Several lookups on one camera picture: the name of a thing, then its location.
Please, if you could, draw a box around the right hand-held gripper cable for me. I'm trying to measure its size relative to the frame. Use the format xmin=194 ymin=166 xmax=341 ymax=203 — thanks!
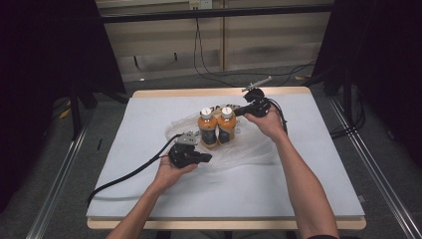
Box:
xmin=267 ymin=98 xmax=289 ymax=136

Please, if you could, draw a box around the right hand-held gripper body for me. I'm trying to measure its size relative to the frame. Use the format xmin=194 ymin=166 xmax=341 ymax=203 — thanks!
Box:
xmin=241 ymin=76 xmax=273 ymax=118

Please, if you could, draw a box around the black floor cable bundle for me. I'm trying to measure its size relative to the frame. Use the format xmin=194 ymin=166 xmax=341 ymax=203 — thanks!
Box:
xmin=329 ymin=89 xmax=366 ymax=139

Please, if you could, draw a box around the person's left hand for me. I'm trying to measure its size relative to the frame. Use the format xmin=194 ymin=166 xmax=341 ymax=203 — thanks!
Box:
xmin=150 ymin=154 xmax=199 ymax=195

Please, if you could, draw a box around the clear plastic bag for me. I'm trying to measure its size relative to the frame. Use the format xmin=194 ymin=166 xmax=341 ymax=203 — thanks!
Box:
xmin=164 ymin=106 xmax=283 ymax=172

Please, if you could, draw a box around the black outlet cable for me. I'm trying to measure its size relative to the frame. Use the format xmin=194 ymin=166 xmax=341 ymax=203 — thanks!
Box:
xmin=192 ymin=9 xmax=230 ymax=88
xmin=196 ymin=16 xmax=317 ymax=78

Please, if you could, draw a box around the orange juice bottle white cap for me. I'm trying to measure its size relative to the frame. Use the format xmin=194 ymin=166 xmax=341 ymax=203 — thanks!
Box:
xmin=217 ymin=106 xmax=238 ymax=144
xmin=197 ymin=107 xmax=220 ymax=150

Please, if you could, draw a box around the left hand-held gripper cable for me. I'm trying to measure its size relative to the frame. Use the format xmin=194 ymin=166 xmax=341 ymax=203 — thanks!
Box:
xmin=85 ymin=132 xmax=184 ymax=208

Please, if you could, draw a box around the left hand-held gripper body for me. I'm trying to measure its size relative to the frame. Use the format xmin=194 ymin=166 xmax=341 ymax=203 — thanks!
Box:
xmin=168 ymin=130 xmax=200 ymax=169

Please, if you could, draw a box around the black curtain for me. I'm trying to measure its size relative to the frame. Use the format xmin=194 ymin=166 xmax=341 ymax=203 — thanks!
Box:
xmin=312 ymin=0 xmax=422 ymax=167
xmin=0 ymin=0 xmax=127 ymax=213

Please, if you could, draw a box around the white wall power outlet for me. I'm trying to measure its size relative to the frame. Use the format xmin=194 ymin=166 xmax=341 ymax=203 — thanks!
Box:
xmin=188 ymin=0 xmax=213 ymax=11

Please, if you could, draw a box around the metal floor rail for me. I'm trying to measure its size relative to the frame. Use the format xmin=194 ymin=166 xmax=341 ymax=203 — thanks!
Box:
xmin=25 ymin=113 xmax=94 ymax=239
xmin=327 ymin=96 xmax=422 ymax=239

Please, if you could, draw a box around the hand-held gripper cable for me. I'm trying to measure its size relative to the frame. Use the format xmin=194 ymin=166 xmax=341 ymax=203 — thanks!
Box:
xmin=267 ymin=98 xmax=289 ymax=136
xmin=85 ymin=132 xmax=184 ymax=208

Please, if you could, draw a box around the person's right hand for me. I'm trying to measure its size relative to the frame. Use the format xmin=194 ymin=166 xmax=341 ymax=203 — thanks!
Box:
xmin=243 ymin=107 xmax=289 ymax=144

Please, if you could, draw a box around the black metal stand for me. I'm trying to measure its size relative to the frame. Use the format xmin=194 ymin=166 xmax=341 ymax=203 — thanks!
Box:
xmin=69 ymin=81 xmax=131 ymax=141
xmin=322 ymin=64 xmax=354 ymax=131

